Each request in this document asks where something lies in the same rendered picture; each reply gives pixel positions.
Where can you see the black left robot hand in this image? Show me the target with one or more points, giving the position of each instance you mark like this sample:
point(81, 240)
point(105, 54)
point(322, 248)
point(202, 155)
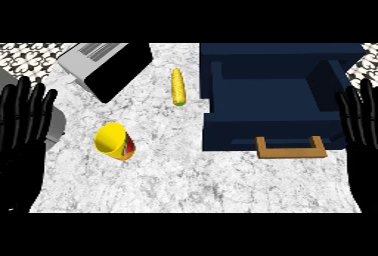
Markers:
point(16, 153)

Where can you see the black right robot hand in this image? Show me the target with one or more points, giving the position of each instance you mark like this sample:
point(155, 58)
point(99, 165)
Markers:
point(363, 156)

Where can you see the navy blue drawer front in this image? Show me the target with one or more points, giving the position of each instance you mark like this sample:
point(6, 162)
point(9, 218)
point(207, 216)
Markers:
point(273, 135)

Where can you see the yellow cup with red print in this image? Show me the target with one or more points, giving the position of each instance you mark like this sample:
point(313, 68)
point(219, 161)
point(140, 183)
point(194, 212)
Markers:
point(114, 141)

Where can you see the navy blue drawer cabinet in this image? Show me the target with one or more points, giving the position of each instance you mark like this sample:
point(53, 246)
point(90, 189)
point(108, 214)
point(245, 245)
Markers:
point(275, 83)

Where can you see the grey and black toaster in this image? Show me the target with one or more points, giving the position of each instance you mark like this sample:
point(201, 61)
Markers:
point(105, 68)

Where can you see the yellow corn cob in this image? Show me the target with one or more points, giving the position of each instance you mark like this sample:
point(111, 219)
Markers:
point(177, 87)

